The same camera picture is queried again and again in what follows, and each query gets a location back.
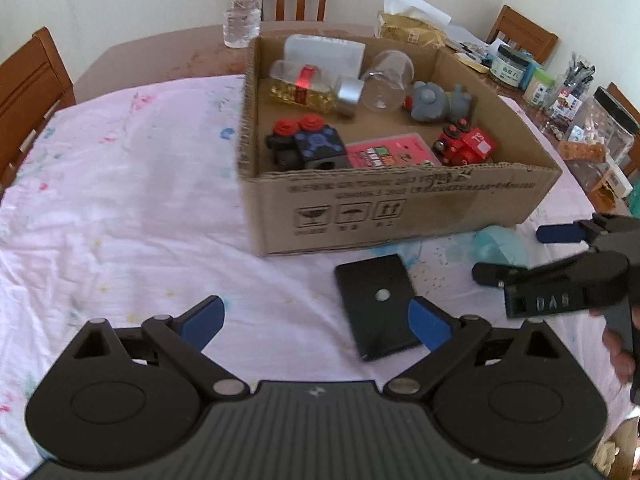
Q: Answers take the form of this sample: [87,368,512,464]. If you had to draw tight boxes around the translucent plastic container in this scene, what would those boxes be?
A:
[284,34,366,81]

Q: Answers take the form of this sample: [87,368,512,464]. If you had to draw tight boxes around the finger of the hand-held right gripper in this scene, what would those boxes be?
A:
[472,252,596,288]
[537,212,640,252]

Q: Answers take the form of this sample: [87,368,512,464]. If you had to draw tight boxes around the clear bottle silver cap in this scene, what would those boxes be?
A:
[269,60,363,117]

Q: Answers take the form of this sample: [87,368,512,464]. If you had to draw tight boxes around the clear glass cup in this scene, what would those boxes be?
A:
[360,50,416,113]

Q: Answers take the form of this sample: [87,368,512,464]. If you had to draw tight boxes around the white paper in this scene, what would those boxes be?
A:
[384,0,453,28]

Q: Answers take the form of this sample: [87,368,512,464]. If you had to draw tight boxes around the cardboard box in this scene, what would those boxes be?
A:
[236,34,563,257]

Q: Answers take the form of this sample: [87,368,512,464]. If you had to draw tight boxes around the large clear plastic jar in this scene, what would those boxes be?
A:
[562,87,640,196]

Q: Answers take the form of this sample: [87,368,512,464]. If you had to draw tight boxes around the pen holder with pens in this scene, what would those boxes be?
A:
[547,52,597,121]

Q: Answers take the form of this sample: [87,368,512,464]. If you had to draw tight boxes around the clear water bottle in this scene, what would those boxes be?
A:
[222,0,264,49]

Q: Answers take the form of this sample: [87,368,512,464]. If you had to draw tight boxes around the black rectangular case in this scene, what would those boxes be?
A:
[334,254,426,363]

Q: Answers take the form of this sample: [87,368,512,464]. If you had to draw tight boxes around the teal round object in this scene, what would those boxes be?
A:
[472,225,531,268]

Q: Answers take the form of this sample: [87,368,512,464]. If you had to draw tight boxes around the black toy car red wheels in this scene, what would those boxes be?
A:
[264,115,351,173]

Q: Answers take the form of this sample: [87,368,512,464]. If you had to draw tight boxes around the glass jar dark lid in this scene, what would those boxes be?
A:
[489,44,531,92]

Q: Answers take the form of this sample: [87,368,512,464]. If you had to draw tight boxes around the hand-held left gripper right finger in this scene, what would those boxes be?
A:
[382,296,566,402]

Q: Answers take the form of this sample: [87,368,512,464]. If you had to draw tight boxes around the yellow snack bag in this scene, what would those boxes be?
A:
[376,10,448,50]

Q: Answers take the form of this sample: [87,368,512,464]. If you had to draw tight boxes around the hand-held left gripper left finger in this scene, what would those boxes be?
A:
[72,296,251,402]

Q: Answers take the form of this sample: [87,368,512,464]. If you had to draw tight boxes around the red toy train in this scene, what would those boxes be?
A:
[432,119,499,167]

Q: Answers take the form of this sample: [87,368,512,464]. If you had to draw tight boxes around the grey toy vehicle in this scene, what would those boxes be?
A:
[404,81,473,125]

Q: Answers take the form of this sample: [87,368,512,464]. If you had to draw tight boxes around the person's right hand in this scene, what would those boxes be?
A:
[601,324,633,386]

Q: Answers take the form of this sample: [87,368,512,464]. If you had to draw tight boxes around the pink floral tablecloth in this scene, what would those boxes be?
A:
[0,74,640,480]

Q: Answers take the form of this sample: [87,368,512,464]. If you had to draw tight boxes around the small white jar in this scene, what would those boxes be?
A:
[524,67,553,108]

